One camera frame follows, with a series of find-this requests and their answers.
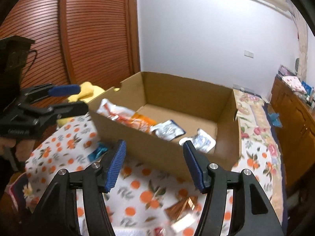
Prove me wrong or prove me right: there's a wooden sideboard cabinet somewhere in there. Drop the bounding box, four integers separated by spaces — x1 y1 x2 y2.
271 77 314 189

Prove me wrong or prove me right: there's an orange-print white bedsheet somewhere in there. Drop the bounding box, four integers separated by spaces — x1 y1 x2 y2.
22 115 284 229

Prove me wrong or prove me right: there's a silver white snack pouch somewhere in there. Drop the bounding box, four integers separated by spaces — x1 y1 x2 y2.
179 128 216 153

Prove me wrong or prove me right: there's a teal snack wrapper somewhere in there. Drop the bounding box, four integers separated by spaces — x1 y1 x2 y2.
88 143 108 162

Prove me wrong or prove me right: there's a blue cloth on floor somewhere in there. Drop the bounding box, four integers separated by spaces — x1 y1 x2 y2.
268 112 283 128

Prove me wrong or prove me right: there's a beige curtain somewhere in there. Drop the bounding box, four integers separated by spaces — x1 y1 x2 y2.
293 6 308 82

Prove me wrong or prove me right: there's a brown cardboard box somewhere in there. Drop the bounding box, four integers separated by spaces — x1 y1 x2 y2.
89 72 241 180

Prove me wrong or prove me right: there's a copper foil snack packet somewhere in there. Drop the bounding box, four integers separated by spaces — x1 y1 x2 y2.
164 195 198 221

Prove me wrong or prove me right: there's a person's left hand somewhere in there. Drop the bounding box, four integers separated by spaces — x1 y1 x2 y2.
1 137 35 171

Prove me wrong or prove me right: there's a floral quilt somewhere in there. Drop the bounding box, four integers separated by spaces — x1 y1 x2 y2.
232 88 284 158

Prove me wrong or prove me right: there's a clear printed plastic bag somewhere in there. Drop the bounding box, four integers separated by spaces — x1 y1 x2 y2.
113 227 147 236

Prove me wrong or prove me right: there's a yellow plush toy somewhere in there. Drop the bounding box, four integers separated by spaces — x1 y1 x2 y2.
57 81 106 127

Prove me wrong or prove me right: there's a silver blue snack pouch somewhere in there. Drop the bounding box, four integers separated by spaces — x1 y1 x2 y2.
150 120 186 141

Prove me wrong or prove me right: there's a folded floral cloth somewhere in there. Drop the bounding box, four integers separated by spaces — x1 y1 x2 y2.
282 76 307 94

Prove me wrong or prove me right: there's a wall light switch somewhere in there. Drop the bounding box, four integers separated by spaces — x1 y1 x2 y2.
244 50 254 58

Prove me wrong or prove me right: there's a small red candy packet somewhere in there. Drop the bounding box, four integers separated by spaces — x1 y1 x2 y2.
153 226 166 236

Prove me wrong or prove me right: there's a white orange snack bag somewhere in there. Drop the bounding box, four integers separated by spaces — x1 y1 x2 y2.
97 99 157 133

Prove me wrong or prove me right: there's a wooden louvered wardrobe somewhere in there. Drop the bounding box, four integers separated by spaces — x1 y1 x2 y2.
1 0 140 89

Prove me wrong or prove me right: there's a white gold snack bar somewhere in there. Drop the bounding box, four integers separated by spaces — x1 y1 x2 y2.
171 214 195 233

